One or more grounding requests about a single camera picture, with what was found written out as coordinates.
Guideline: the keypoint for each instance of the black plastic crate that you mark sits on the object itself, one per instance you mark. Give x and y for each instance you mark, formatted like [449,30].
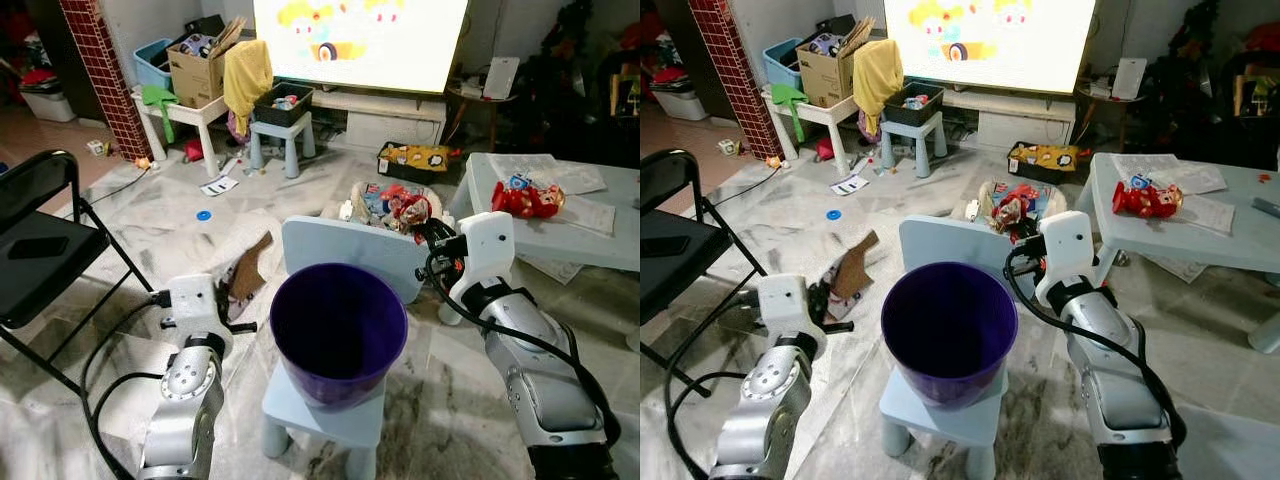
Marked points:
[912,108]
[280,108]

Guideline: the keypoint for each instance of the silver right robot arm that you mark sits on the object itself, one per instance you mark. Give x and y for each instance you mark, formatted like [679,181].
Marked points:
[545,380]
[1120,380]

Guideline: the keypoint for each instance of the red haired doll heap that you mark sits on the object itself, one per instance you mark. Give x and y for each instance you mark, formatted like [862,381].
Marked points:
[405,205]
[1015,205]

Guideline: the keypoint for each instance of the yellow towel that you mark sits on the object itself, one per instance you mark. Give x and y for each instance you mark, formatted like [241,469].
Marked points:
[877,75]
[247,75]

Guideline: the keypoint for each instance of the white television console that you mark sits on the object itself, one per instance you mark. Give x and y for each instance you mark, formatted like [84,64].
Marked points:
[390,125]
[1020,125]

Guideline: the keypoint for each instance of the large flat television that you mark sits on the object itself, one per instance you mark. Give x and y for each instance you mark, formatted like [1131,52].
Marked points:
[990,40]
[360,40]

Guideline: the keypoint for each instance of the red brick pattern pillar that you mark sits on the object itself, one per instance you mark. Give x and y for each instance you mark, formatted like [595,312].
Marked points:
[735,80]
[105,80]

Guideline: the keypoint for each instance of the black folding chair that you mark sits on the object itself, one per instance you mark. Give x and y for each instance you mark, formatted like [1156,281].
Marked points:
[670,230]
[50,240]

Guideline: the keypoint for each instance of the white printed leaflet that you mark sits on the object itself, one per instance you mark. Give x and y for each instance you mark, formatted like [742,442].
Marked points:
[849,185]
[219,185]

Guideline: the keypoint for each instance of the red toy figure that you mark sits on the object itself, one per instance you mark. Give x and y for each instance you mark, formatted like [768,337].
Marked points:
[525,200]
[1145,198]

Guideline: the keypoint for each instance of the small white plastic table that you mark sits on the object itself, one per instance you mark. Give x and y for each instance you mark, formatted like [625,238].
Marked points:
[600,245]
[1200,245]

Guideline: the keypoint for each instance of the large printed paper sheet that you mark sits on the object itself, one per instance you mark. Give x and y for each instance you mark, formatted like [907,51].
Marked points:
[560,172]
[1190,172]

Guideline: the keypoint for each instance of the pale blue plastic chair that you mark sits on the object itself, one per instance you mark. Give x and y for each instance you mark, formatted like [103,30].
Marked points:
[950,240]
[350,255]

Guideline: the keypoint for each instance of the green toy shovel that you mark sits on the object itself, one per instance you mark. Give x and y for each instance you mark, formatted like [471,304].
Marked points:
[158,100]
[788,98]

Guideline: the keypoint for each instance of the purple plastic rubbish bin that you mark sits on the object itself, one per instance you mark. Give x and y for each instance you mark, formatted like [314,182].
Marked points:
[340,320]
[950,320]

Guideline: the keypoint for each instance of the brown cardboard piece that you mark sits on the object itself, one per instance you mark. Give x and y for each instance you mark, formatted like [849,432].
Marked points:
[850,270]
[250,270]

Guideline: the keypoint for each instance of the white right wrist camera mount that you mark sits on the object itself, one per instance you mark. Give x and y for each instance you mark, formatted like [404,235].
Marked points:
[1068,250]
[490,250]

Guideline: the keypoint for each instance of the small printed paper sheet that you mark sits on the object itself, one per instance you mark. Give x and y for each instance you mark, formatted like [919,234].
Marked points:
[590,215]
[1215,213]

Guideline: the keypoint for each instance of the pale blue plastic stool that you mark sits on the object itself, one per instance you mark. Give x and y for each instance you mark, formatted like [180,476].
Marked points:
[940,425]
[282,135]
[912,135]
[330,425]

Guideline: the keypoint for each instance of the blue plastic basket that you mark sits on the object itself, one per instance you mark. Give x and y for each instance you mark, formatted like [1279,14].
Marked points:
[150,65]
[780,65]

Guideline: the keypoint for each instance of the white router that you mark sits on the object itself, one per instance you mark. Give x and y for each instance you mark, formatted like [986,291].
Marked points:
[1130,78]
[501,78]

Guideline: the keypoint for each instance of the white storage tub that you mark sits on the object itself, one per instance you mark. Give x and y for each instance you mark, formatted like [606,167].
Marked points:
[48,105]
[682,103]

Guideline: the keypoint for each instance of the yellow toy in black tray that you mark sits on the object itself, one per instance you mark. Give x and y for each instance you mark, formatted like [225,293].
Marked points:
[1048,158]
[420,158]

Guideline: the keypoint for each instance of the white side table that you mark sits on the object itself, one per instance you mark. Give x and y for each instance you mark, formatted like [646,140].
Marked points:
[200,112]
[830,112]

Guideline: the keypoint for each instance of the open cardboard box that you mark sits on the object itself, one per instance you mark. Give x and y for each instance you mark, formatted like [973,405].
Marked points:
[825,75]
[195,75]

